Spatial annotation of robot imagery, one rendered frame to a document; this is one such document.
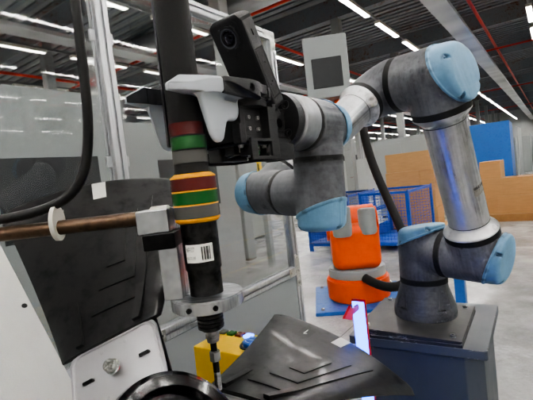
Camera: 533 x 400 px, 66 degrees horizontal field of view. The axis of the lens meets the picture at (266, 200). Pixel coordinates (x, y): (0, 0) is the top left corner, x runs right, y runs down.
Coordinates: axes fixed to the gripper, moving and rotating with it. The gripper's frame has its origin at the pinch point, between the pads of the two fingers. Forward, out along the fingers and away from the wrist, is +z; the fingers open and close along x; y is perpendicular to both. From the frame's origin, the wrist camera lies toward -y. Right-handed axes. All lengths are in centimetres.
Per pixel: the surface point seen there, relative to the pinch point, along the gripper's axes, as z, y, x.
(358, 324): -37, 35, 0
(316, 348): -22.0, 32.7, -0.7
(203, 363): -34, 46, 35
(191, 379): 2.8, 25.0, -3.3
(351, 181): -1035, 38, 435
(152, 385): 6.0, 24.1, -2.4
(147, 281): -1.6, 18.5, 6.6
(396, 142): -1037, -51, 302
